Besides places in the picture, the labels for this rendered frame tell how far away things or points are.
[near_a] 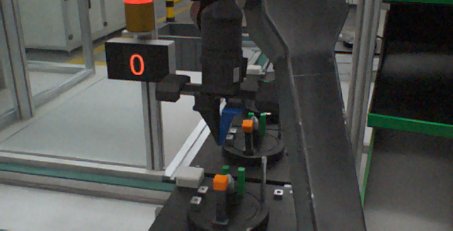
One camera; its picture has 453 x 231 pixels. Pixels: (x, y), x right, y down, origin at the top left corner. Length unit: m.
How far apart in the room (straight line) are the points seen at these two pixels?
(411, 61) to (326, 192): 0.42
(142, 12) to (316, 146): 0.54
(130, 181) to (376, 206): 0.49
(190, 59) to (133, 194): 1.82
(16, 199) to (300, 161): 0.78
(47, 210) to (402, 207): 0.65
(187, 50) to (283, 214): 1.98
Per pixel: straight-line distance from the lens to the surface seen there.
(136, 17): 0.81
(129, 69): 0.83
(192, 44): 2.67
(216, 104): 0.67
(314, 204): 0.32
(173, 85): 0.65
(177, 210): 0.81
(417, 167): 0.73
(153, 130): 0.91
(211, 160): 0.96
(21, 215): 0.97
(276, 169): 0.93
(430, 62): 0.71
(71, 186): 1.01
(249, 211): 0.77
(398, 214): 0.71
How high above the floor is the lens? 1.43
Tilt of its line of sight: 21 degrees down
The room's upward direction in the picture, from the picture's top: straight up
